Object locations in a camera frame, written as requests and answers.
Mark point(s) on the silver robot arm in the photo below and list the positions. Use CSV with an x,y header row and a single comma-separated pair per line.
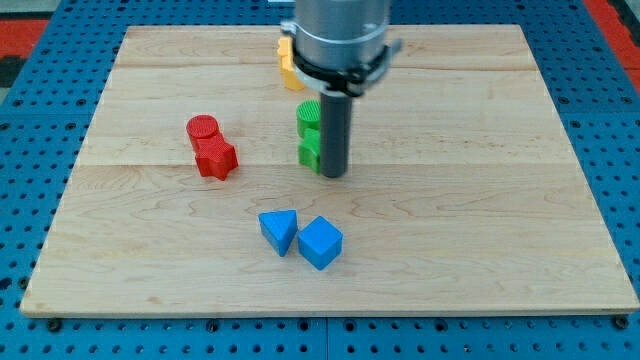
x,y
340,47

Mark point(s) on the green star block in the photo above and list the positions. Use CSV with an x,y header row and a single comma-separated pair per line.
x,y
309,150

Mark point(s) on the green circle block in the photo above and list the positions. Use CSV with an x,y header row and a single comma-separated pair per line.
x,y
308,116

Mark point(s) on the red star block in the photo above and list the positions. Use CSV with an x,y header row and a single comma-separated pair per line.
x,y
215,157

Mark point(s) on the red circle block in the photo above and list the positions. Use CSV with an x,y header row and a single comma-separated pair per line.
x,y
201,127

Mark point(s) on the blue triangle block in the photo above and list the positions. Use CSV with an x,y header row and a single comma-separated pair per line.
x,y
279,228

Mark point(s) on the blue cube block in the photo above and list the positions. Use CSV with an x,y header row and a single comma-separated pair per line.
x,y
320,242

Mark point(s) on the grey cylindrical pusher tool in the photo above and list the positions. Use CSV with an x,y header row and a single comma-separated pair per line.
x,y
335,123

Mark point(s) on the wooden board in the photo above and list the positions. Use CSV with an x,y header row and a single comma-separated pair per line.
x,y
463,197

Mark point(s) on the yellow block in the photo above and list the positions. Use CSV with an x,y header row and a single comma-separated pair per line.
x,y
286,66

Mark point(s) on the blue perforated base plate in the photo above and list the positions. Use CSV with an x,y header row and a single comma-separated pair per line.
x,y
45,116

